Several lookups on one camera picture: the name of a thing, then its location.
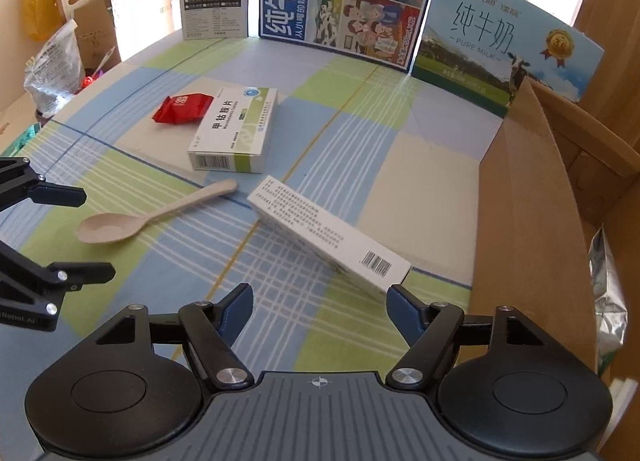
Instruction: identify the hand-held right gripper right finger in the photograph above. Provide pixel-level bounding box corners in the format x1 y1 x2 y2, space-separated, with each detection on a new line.
386 283 546 390

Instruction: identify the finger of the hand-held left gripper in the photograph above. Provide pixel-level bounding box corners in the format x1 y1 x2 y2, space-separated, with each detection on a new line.
0 157 87 212
0 241 117 304

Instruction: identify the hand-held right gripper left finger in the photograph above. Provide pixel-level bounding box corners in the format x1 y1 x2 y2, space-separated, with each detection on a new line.
95 283 254 389

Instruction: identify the cream spoon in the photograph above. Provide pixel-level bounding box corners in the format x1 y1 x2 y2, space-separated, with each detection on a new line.
76 178 238 245

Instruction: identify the long white ointment box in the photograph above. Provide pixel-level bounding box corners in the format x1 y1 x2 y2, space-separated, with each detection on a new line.
247 174 413 301

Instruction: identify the red snack packet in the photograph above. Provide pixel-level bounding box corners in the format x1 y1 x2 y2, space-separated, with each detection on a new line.
152 94 213 127

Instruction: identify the brown cardboard box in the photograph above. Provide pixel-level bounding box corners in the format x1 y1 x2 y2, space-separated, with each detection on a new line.
470 75 640 392

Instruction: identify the white green medicine box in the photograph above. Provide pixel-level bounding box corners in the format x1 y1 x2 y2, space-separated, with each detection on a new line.
187 85 279 174

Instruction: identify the silver green leaf bag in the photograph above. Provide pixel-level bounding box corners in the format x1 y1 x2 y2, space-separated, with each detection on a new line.
587 224 628 374

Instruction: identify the checked cloth desktop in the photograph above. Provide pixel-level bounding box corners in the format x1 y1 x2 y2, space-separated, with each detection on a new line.
0 34 511 377

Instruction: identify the green patterned cloth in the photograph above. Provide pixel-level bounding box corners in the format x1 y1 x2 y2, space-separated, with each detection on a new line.
10 124 41 157

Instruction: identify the clear printed plastic bag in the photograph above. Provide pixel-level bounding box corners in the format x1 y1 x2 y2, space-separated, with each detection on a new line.
24 18 83 117

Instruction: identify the white-topped brown carton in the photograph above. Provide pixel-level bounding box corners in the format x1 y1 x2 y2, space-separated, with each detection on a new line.
57 0 121 74

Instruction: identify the white carton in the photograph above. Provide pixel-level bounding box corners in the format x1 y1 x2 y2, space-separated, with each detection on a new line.
110 0 173 62

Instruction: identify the landscape cow milk carton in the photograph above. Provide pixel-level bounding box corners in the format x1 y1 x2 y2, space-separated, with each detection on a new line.
411 0 605 118

